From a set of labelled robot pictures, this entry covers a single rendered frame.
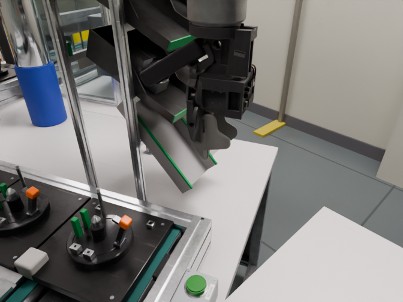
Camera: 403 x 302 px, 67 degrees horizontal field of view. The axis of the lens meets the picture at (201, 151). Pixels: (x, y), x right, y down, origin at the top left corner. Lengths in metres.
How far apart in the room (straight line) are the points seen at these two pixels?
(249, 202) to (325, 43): 2.27
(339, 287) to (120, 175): 0.75
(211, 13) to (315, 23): 2.71
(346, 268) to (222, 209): 0.36
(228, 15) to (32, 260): 0.59
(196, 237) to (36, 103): 1.03
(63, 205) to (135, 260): 0.27
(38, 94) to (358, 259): 1.33
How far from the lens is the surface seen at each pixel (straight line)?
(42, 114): 1.53
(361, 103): 3.01
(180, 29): 0.75
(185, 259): 0.69
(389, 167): 2.81
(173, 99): 0.76
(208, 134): 0.46
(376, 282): 0.88
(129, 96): 0.71
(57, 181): 0.98
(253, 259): 1.67
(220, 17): 0.39
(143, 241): 0.72
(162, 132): 0.84
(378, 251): 0.95
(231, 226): 0.89
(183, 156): 0.84
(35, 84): 1.48
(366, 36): 2.91
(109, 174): 1.13
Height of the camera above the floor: 1.50
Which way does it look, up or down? 32 degrees down
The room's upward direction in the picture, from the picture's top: straight up
